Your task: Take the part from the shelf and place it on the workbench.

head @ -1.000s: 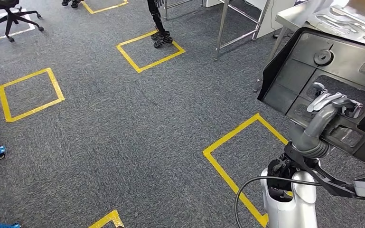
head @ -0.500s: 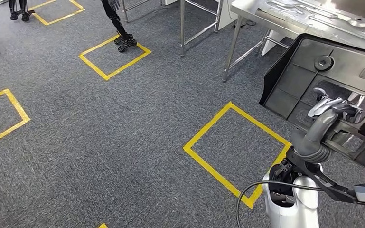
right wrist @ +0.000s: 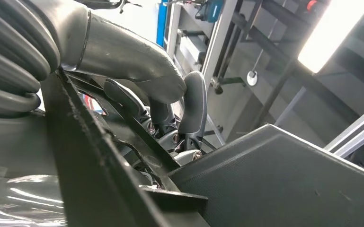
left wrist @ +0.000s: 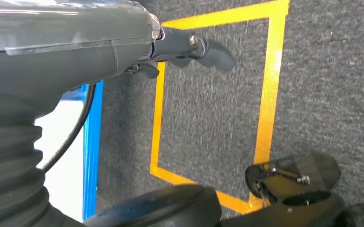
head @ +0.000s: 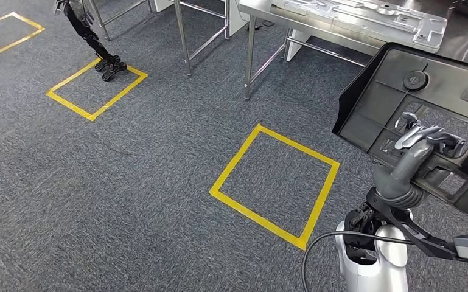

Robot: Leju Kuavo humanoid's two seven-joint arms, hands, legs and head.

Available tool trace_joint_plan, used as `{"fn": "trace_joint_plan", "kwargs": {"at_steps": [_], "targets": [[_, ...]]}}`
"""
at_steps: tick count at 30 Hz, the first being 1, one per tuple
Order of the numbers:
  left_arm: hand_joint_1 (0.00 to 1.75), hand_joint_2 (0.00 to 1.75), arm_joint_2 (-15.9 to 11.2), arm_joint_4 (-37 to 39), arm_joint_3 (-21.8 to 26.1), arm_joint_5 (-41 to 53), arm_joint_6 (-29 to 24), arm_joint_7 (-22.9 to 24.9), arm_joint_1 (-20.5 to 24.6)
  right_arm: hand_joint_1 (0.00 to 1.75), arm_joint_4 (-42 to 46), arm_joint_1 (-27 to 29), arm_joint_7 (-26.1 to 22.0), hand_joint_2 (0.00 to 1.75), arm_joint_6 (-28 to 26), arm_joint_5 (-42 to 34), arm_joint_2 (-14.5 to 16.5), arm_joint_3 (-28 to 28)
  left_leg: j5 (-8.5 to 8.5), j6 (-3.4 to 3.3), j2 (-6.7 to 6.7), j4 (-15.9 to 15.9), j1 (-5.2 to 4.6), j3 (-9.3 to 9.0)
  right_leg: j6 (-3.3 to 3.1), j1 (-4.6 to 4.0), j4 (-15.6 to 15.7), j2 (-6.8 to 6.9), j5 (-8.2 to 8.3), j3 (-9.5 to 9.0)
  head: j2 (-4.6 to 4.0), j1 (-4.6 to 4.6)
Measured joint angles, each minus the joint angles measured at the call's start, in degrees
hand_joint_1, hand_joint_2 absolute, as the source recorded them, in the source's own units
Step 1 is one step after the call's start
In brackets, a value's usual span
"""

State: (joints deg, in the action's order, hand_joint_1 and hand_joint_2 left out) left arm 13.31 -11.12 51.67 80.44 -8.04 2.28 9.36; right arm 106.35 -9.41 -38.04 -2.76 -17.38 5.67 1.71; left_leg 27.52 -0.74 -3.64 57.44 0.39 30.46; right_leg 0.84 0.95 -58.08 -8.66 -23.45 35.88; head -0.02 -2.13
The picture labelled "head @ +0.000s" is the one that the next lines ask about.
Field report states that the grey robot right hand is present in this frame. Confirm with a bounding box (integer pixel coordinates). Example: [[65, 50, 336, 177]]
[[389, 111, 467, 185]]

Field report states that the black plastic plate frame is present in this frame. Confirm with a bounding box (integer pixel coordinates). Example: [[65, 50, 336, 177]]
[[332, 42, 468, 229]]

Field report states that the stainless steel workbench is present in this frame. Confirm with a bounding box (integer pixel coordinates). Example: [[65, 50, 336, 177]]
[[237, 0, 468, 102]]

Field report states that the embossed aluminium panel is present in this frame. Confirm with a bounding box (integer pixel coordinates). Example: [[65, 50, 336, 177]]
[[271, 0, 448, 54]]

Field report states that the white desk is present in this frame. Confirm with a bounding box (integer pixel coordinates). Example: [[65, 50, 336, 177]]
[[152, 0, 312, 62]]

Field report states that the stainless steel table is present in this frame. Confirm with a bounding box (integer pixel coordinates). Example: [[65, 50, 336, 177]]
[[88, 0, 232, 77]]

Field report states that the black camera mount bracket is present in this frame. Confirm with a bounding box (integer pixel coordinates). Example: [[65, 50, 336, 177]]
[[366, 187, 460, 261]]

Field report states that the black camera cable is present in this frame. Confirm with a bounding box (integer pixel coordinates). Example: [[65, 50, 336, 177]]
[[301, 230, 414, 292]]

